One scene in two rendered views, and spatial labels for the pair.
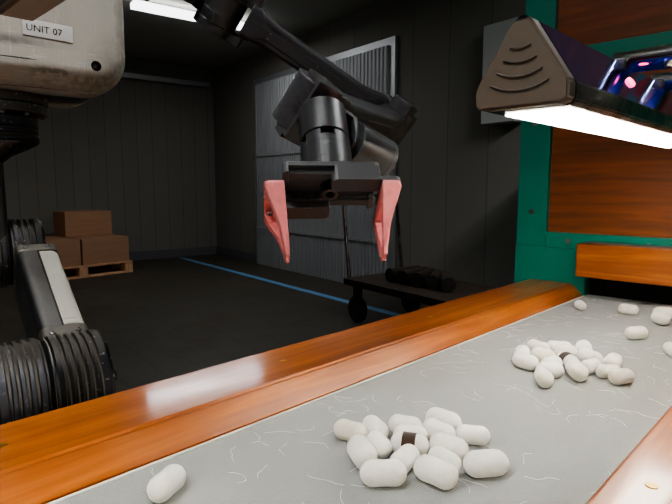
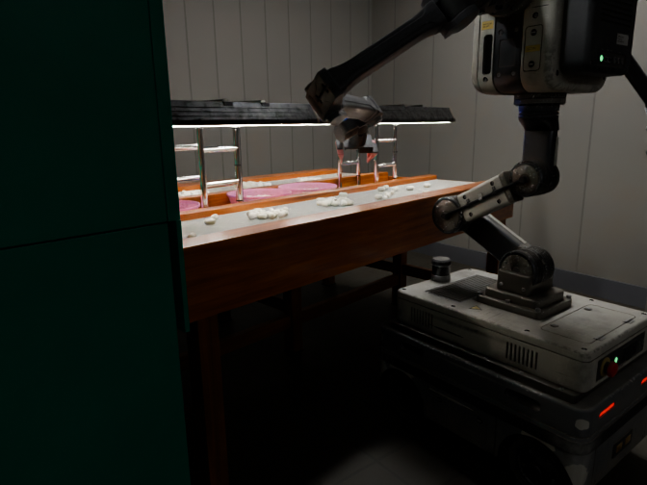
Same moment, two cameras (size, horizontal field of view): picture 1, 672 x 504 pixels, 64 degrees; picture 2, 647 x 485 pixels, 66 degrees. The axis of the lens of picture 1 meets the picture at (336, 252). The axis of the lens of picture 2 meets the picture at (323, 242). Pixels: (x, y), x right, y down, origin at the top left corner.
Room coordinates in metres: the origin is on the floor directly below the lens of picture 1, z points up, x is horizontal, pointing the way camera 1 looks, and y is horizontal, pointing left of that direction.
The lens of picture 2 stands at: (2.34, -0.11, 1.04)
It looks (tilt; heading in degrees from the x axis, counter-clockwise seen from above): 13 degrees down; 180
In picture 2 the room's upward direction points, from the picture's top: 1 degrees counter-clockwise
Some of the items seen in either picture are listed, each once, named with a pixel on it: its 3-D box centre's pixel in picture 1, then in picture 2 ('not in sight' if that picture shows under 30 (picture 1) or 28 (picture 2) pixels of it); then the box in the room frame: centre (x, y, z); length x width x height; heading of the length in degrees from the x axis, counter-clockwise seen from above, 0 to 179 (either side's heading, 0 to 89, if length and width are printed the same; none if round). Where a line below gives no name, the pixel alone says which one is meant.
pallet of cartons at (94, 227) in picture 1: (67, 243); not in sight; (6.04, 3.01, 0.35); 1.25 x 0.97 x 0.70; 128
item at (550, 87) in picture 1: (635, 103); (244, 114); (0.68, -0.36, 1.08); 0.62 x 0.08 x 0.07; 136
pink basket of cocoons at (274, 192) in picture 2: not in sight; (259, 203); (0.29, -0.38, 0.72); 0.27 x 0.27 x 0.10
